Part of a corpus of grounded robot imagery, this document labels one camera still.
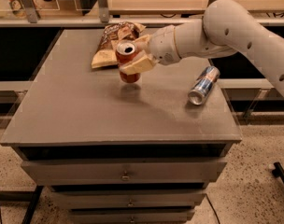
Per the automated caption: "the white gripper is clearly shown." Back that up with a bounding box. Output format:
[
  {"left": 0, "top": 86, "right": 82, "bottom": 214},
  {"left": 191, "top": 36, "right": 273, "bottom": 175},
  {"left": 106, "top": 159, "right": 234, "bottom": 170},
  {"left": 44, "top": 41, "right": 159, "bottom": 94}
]
[{"left": 120, "top": 25, "right": 181, "bottom": 75}]

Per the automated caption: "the red coke can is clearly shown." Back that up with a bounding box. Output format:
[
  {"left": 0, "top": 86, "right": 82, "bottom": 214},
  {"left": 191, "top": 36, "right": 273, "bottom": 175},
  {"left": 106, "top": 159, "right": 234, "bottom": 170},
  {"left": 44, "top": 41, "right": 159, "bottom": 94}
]
[{"left": 116, "top": 40, "right": 140, "bottom": 83}]

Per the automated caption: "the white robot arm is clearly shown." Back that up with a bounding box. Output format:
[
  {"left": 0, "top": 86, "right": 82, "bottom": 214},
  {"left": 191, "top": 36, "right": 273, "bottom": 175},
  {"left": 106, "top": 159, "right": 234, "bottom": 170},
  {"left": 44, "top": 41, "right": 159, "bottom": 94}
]
[{"left": 121, "top": 0, "right": 284, "bottom": 97}]

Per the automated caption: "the brown chip bag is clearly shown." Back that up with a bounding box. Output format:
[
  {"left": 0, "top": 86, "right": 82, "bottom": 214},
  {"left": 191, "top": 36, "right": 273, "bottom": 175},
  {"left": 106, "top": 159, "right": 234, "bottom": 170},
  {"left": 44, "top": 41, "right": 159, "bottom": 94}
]
[{"left": 92, "top": 21, "right": 145, "bottom": 69}]

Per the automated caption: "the blue silver energy drink can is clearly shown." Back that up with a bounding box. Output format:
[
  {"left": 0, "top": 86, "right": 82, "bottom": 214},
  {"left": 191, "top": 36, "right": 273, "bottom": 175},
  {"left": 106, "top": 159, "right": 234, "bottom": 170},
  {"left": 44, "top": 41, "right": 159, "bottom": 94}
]
[{"left": 188, "top": 66, "right": 220, "bottom": 105}]

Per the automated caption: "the grey drawer cabinet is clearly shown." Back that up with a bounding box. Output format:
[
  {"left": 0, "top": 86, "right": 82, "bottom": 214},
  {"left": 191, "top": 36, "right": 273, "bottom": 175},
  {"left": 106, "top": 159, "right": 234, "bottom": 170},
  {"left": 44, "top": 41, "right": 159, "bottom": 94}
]
[{"left": 1, "top": 29, "right": 241, "bottom": 213}]

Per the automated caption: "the top drawer with knob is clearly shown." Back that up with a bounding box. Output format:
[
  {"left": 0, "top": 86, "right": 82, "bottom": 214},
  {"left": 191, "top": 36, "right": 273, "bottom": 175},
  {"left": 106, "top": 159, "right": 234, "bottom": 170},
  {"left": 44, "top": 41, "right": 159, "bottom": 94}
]
[{"left": 21, "top": 158, "right": 226, "bottom": 186}]

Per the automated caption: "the drawer with knob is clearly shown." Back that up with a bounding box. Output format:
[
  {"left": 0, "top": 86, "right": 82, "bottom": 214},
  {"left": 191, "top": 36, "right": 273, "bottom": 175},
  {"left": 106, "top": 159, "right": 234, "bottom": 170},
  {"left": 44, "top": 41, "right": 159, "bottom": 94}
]
[
  {"left": 70, "top": 208, "right": 194, "bottom": 224},
  {"left": 52, "top": 189, "right": 205, "bottom": 209},
  {"left": 21, "top": 158, "right": 226, "bottom": 186}
]

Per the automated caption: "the wooden shelf with metal brackets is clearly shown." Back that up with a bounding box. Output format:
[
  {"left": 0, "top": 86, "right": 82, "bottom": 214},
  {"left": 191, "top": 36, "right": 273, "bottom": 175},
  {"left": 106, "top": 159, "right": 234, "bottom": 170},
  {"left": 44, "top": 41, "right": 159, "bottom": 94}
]
[{"left": 0, "top": 0, "right": 284, "bottom": 27}]

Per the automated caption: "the bottom drawer with knob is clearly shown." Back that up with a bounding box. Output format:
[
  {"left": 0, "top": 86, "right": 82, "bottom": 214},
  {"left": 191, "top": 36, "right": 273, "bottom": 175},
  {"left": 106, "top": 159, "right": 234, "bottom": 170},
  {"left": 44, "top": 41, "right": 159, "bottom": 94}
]
[{"left": 70, "top": 208, "right": 194, "bottom": 224}]

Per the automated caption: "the middle drawer with knob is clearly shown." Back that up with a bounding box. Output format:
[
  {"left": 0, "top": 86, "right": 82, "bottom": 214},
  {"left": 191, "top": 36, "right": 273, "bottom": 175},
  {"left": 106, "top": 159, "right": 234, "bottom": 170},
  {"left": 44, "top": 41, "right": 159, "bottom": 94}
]
[{"left": 52, "top": 189, "right": 205, "bottom": 209}]

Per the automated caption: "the black metal floor bar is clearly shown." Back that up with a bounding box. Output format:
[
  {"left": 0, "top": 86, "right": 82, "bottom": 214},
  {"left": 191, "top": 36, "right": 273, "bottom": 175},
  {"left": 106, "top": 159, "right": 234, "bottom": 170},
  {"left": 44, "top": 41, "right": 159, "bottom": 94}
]
[{"left": 272, "top": 162, "right": 284, "bottom": 184}]

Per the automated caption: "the black floor frame left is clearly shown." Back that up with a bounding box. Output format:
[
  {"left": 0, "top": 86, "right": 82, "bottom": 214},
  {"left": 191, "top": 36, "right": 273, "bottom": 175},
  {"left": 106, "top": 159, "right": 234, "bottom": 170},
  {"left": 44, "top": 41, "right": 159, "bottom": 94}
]
[{"left": 0, "top": 186, "right": 43, "bottom": 224}]

